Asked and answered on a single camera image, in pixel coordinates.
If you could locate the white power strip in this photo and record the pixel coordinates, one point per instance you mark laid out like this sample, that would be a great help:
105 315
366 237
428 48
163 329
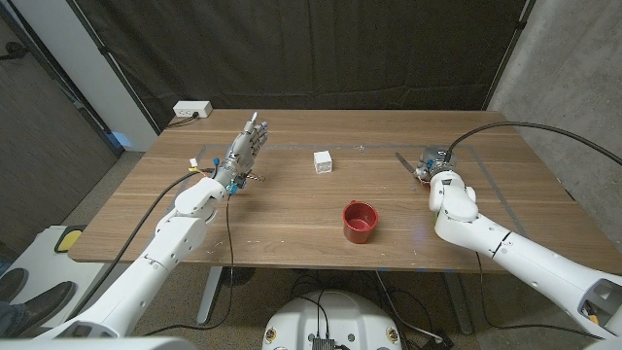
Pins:
192 108

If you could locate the black backdrop curtain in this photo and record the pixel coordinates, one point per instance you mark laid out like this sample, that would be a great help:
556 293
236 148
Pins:
311 53

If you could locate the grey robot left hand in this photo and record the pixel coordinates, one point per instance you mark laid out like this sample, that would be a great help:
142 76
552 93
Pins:
240 155

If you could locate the black power adapter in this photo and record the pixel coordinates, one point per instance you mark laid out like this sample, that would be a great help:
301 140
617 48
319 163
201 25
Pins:
437 342

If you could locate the yellow foot pedal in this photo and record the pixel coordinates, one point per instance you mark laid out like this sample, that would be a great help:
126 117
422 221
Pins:
69 240

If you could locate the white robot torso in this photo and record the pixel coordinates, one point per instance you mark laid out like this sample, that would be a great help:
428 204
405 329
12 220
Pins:
330 318

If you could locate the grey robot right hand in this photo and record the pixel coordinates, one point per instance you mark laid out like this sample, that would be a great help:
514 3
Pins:
435 159

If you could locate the white floor platform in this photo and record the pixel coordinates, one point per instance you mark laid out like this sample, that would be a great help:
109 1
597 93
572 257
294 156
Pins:
48 262

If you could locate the black box on torso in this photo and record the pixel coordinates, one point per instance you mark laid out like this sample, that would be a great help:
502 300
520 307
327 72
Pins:
322 343

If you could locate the black backdrop stand pole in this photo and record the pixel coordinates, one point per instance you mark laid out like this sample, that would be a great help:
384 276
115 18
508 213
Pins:
507 53
116 68

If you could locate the red cup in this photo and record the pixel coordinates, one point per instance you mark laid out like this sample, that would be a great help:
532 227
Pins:
360 223

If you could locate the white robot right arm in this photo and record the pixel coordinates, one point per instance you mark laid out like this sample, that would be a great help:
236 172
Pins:
525 257

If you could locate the white block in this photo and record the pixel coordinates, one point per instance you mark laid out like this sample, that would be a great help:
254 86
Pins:
322 162

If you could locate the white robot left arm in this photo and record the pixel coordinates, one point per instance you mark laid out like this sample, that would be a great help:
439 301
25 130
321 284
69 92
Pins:
160 253

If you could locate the person leg in jeans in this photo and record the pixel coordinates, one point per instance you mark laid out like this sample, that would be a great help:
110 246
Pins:
39 306

